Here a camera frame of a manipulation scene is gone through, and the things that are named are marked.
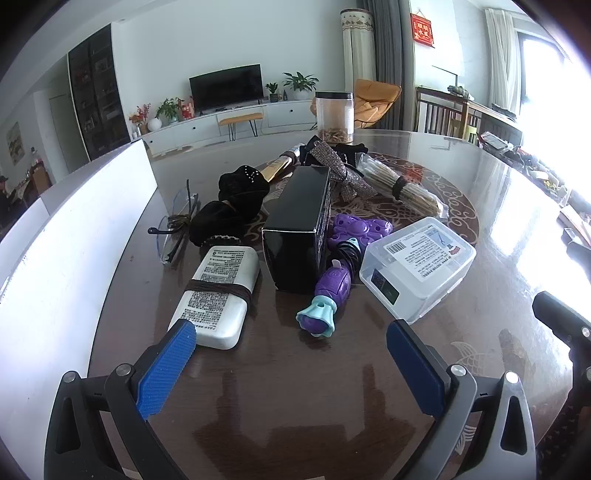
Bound orange stool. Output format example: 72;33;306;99
218;112;264;141

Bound standing air conditioner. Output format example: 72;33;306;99
341;8;377;131

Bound grey curtain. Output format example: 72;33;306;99
369;0;411;132

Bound clear plastic box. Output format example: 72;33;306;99
359;217;476;324

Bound white board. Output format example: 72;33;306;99
0;138;160;467

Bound black velvet bow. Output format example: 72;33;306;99
189;167;271;247

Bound cotton swab pack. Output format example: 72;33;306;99
358;154;450;220

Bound brown hair tie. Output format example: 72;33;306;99
185;279;253;315

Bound large potted plant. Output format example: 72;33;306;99
283;71;319;101

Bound red flowers in white vase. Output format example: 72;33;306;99
129;104;162;133

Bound white curtain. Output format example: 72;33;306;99
484;8;522;116

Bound white television cabinet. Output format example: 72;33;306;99
131;99;324;154

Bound bushy potted plant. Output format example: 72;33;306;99
154;98;183;124

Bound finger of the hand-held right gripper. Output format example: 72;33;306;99
532;291;591;416

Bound gold cream tube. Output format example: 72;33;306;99
256;147;303;183

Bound black bow with white stitching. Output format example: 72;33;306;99
300;143;370;168

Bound flat screen television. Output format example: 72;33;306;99
189;65;264;113

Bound wall picture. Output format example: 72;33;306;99
7;122;24;164

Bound dark display cabinet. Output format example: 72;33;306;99
68;23;131;162

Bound purple plastic toy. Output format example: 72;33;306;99
329;213;393;252

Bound clear jar with black lid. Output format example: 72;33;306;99
315;91;354;144

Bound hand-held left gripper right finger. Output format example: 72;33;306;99
385;318;539;480

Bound purple toy hair dryer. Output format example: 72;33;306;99
296;236;370;337

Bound orange lounge chair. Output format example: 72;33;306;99
353;78;402;130

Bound white rounded case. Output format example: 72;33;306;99
168;246;260;349

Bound clear glasses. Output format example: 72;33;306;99
148;180;200;265

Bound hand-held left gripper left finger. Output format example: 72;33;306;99
44;318;199;480

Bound rhinestone bow hair clip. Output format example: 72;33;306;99
302;141;377;201

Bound dark hair tie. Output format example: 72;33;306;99
392;178;419;202

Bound black rectangular box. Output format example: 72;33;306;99
261;165;332;294

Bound red wall hanging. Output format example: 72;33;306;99
410;13;437;47

